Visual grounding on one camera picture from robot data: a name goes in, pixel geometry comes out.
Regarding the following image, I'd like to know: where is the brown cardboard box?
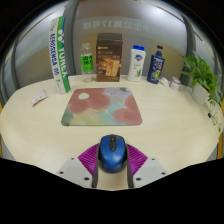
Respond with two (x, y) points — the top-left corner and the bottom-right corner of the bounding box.
(95, 32), (124, 83)

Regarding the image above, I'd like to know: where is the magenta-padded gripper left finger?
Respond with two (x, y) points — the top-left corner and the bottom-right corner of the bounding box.
(55, 143), (101, 189)

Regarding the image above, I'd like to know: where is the small patterned tissue packet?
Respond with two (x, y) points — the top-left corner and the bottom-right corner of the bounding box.
(29, 88), (49, 107)

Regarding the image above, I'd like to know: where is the dark blue shampoo bottle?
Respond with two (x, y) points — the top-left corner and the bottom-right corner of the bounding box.
(146, 44), (166, 85)

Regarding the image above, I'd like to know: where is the green and white shuttlecock tube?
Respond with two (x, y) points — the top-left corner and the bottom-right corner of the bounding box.
(49, 15), (72, 95)

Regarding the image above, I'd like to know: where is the clear bottle with green label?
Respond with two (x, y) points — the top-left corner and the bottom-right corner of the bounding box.
(79, 42), (95, 76)

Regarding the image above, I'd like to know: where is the small white jar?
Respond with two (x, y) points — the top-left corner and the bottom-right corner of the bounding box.
(169, 76), (182, 92)

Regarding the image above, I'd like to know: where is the blue and black computer mouse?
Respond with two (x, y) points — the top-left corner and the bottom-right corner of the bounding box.
(97, 134), (129, 174)

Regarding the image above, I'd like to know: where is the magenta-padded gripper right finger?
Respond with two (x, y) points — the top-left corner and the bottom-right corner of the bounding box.
(124, 143), (168, 189)

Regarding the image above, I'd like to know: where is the floral print mouse pad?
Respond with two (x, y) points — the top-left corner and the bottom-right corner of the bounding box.
(60, 87), (143, 127)

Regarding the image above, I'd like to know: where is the small white crumpled object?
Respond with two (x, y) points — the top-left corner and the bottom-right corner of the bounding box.
(159, 76), (170, 88)

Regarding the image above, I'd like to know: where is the green plant in white pot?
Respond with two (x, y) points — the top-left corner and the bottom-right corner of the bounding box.
(178, 50), (224, 134)

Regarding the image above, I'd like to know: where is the white bottle with blue cap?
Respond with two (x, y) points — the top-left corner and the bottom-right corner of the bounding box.
(127, 44), (147, 83)

